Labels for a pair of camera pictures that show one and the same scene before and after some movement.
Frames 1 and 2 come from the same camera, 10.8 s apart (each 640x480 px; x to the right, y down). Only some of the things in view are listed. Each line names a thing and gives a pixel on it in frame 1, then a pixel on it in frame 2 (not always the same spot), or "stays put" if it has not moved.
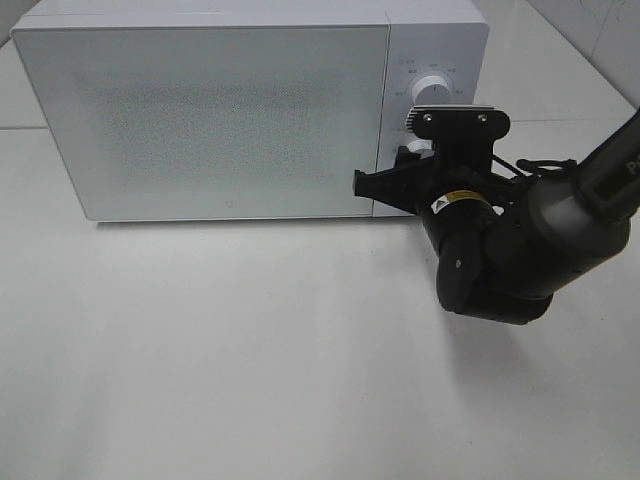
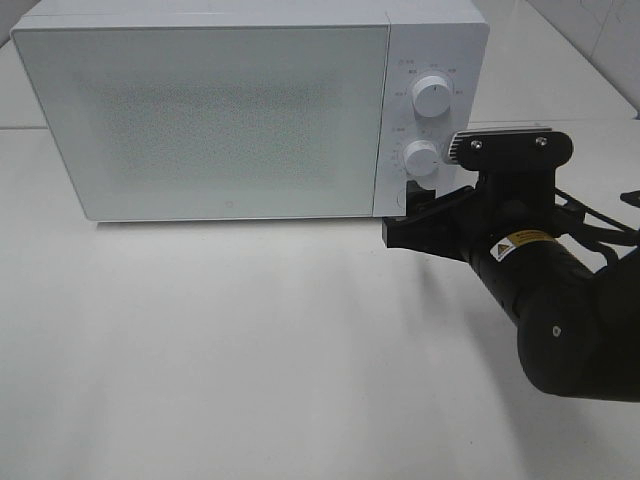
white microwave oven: x=244 y=109 stays put
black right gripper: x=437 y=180 -> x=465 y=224
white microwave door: x=214 y=121 stays put
